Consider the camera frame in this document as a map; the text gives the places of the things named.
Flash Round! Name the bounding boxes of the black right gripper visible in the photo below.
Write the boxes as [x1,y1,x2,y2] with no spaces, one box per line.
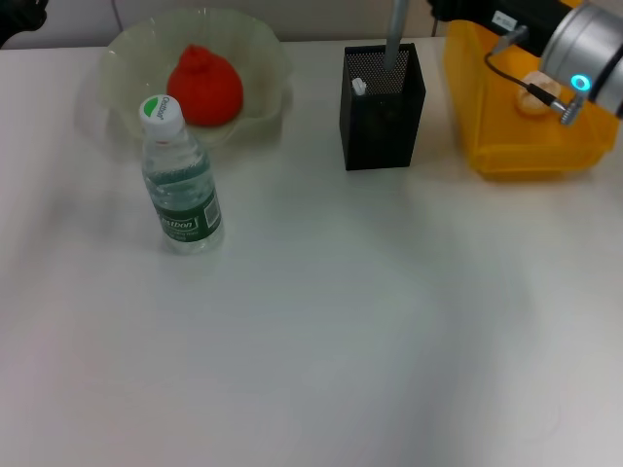
[425,0,583,58]

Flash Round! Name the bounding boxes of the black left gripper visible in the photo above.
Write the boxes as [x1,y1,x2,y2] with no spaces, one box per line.
[0,0,49,50]

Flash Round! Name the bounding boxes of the white paper ball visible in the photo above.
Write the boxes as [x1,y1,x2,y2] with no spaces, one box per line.
[516,70,564,117]

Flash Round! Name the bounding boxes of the grey pen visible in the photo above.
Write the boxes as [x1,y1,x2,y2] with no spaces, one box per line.
[383,0,409,73]

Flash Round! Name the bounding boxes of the clear green-label water bottle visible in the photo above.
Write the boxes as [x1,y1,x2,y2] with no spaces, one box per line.
[139,94,226,257]

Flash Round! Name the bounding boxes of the black mesh pen holder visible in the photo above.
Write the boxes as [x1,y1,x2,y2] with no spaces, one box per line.
[339,43,427,171]

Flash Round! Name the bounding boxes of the pale green glass fruit plate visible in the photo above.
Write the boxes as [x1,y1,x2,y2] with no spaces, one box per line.
[75,7,296,160]

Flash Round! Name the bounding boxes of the yellow plastic bin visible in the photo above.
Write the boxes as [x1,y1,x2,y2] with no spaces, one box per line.
[441,18,617,182]

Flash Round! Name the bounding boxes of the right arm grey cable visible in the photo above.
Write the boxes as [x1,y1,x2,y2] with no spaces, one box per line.
[484,24,588,126]

